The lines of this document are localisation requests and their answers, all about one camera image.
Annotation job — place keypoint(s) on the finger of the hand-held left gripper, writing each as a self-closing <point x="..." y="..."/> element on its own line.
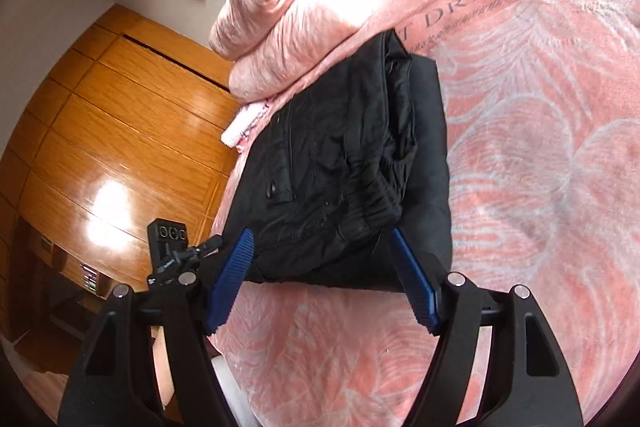
<point x="206" y="246"/>

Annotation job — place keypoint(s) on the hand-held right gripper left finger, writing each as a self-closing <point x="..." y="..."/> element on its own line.
<point x="230" y="277"/>

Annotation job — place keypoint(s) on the black puffer jacket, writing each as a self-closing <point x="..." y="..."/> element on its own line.
<point x="350" y="177"/>

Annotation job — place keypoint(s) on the pink printed bed blanket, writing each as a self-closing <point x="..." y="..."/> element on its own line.
<point x="525" y="157"/>

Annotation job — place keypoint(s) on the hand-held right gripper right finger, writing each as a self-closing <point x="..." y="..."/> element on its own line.
<point x="415" y="282"/>

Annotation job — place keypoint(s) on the orange wooden wardrobe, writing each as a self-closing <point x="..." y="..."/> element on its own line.
<point x="125" y="142"/>

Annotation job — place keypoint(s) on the dark wooden cabinet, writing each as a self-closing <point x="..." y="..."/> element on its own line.
<point x="55" y="277"/>

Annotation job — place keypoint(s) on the white pink rolled cloth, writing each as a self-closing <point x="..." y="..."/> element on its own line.
<point x="245" y="124"/>

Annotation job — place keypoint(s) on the pink folded quilt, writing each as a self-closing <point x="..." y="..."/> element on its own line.
<point x="305" y="2"/>

